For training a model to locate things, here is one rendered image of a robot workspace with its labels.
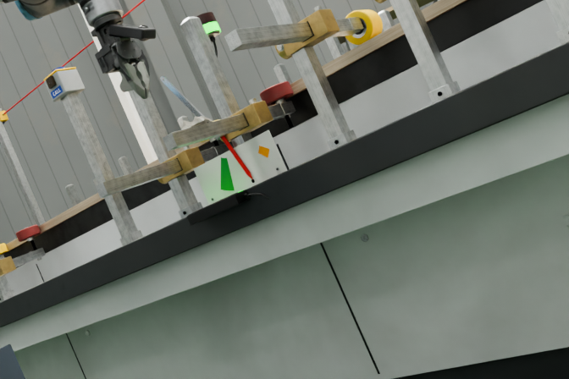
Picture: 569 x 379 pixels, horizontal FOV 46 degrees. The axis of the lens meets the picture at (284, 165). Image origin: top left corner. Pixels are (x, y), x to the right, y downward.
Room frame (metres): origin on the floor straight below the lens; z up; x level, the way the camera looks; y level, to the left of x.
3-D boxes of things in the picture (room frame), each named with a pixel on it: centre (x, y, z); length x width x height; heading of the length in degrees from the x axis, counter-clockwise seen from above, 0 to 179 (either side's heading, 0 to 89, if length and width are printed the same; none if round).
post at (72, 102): (1.87, 0.48, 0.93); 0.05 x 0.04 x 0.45; 53
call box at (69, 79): (1.87, 0.47, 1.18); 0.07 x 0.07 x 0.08; 53
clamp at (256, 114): (1.55, 0.05, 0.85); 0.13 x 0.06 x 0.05; 53
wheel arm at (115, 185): (1.65, 0.26, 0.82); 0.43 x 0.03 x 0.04; 143
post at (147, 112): (1.71, 0.27, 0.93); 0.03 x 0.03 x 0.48; 53
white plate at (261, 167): (1.56, 0.10, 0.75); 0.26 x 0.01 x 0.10; 53
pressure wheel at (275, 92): (1.66, -0.06, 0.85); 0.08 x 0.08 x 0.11
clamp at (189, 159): (1.70, 0.25, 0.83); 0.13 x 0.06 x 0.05; 53
